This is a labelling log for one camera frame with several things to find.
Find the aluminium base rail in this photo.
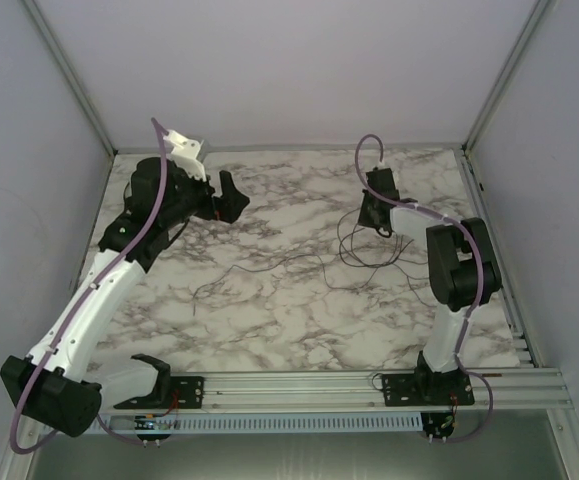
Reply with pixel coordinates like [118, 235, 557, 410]
[21, 367, 570, 416]

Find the right aluminium frame post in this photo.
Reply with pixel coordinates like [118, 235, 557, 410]
[462, 0, 557, 156]

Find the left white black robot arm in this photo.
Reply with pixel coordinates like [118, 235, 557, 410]
[0, 157, 250, 437]

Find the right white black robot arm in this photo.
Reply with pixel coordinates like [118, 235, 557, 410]
[359, 168, 502, 405]

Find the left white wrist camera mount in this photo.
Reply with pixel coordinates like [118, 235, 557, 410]
[164, 130, 207, 182]

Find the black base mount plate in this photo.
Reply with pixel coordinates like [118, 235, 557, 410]
[381, 370, 475, 407]
[170, 375, 205, 410]

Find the left aluminium frame post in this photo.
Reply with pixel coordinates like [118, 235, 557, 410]
[20, 0, 117, 159]

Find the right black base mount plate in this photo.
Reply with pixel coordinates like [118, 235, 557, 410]
[381, 370, 475, 407]

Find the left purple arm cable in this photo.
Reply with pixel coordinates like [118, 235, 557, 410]
[8, 117, 170, 455]

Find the blue slotted cable duct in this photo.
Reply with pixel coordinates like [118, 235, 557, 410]
[103, 412, 423, 435]

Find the purple thin wire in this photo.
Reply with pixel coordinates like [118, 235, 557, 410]
[191, 254, 395, 316]

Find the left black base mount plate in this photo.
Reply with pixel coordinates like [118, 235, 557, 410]
[170, 375, 205, 410]

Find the aluminium frame post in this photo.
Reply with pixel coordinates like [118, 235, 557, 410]
[462, 0, 557, 156]
[20, 0, 117, 159]

